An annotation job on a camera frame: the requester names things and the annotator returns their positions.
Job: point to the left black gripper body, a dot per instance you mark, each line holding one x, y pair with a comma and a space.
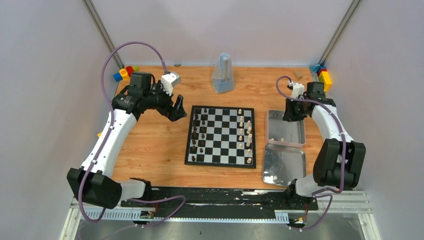
171, 108

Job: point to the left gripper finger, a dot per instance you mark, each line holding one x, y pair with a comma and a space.
173, 117
179, 108

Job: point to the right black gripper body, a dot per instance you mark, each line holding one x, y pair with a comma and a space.
294, 108

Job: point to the clear plastic container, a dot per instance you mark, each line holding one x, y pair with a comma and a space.
284, 133

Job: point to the black white chessboard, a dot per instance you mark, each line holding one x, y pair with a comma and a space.
214, 135

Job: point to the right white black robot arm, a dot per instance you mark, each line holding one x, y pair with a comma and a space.
340, 160

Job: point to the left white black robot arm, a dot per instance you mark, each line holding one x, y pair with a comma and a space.
91, 183

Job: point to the small wooden block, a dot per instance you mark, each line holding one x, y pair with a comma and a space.
297, 74

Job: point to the stacked lego bricks right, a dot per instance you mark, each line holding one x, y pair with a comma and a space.
322, 75

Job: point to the colourful toy blocks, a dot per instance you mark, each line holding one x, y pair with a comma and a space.
125, 73

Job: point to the silver metal tray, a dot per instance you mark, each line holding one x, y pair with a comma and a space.
282, 164

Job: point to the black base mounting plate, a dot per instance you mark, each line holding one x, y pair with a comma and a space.
223, 203

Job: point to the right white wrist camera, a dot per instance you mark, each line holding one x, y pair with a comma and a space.
297, 89

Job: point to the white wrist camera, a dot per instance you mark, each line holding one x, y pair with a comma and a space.
297, 89
169, 81

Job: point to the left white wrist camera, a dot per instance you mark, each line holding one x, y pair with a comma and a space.
169, 81

